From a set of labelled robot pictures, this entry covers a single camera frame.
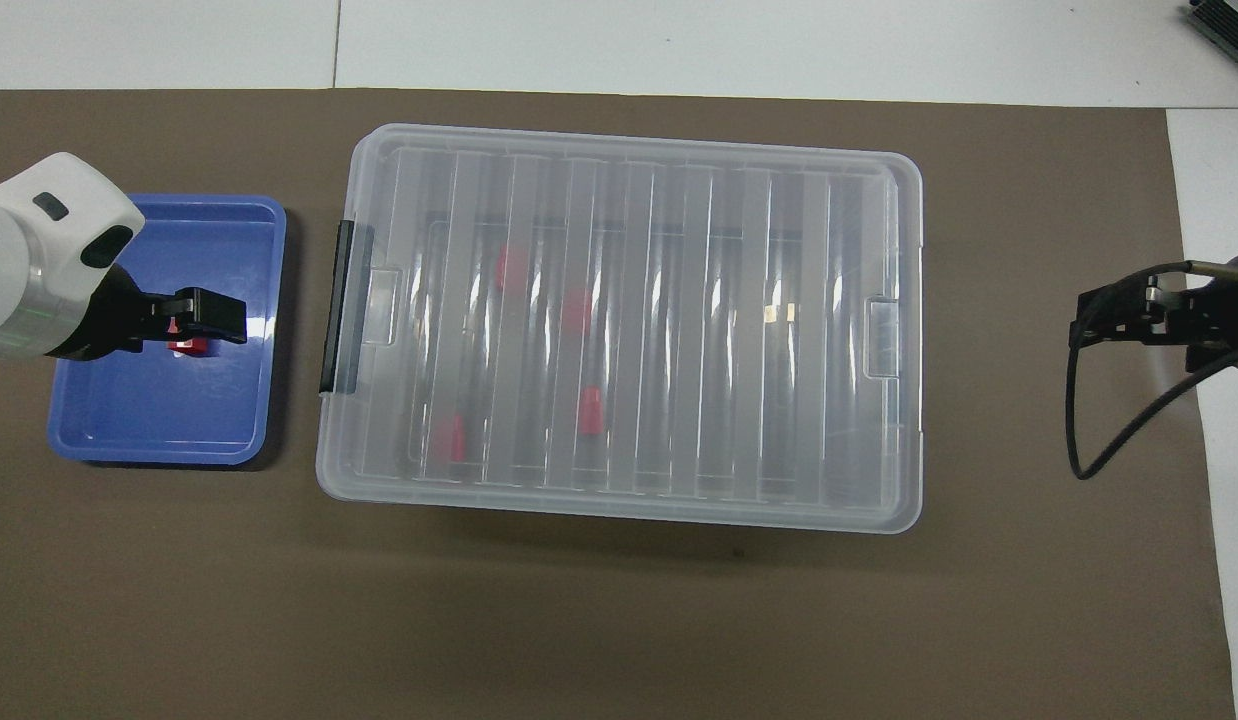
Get dark ribbed device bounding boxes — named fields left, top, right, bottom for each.
left=1184, top=0, right=1238, bottom=81

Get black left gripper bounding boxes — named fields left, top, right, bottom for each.
left=49, top=272, right=248, bottom=361

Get black box latch handle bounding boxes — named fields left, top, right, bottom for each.
left=318, top=221, right=376, bottom=395

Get brown table mat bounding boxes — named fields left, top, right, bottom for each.
left=0, top=88, right=1238, bottom=720

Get clear ribbed plastic lid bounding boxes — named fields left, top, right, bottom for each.
left=315, top=123, right=925, bottom=535

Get clear plastic storage box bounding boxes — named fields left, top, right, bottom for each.
left=324, top=135, right=916, bottom=526

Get blue plastic tray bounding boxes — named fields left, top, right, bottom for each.
left=47, top=194, right=288, bottom=467

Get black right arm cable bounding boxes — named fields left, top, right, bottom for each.
left=1067, top=258, right=1238, bottom=482

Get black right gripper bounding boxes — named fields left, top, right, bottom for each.
left=1071, top=280, right=1238, bottom=373

